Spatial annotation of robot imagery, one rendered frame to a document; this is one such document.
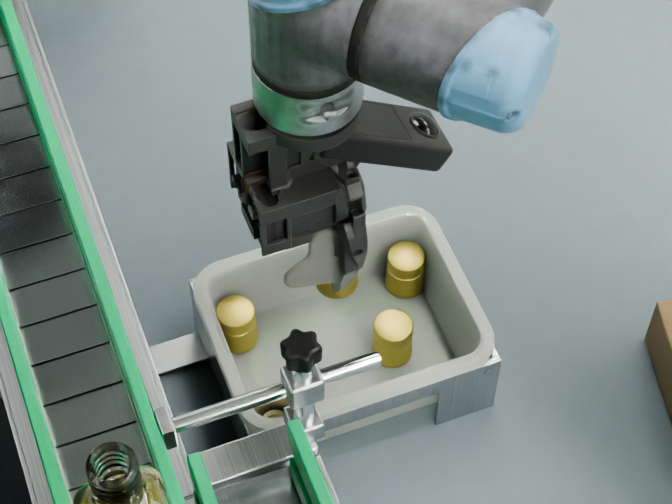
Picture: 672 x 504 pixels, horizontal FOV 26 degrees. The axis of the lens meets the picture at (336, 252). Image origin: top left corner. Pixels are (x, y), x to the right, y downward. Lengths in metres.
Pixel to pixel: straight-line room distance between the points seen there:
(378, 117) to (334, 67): 0.16
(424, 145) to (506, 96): 0.21
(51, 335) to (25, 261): 0.08
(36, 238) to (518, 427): 0.44
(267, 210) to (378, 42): 0.19
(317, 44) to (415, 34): 0.06
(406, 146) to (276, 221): 0.11
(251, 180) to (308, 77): 0.13
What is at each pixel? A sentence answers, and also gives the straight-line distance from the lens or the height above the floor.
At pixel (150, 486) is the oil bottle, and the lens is 0.88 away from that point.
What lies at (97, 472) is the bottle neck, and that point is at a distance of 0.84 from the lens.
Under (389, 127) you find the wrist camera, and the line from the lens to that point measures 1.05.
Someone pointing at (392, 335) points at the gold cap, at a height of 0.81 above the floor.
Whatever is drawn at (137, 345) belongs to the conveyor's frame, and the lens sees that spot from 1.17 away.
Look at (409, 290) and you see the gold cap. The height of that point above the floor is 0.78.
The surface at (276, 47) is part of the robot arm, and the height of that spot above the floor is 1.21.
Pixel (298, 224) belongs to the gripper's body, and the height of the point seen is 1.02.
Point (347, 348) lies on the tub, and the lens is 1.29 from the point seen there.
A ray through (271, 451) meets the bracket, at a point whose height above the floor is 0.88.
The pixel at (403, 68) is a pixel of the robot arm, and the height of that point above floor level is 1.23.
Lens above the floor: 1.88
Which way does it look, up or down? 55 degrees down
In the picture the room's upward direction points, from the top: straight up
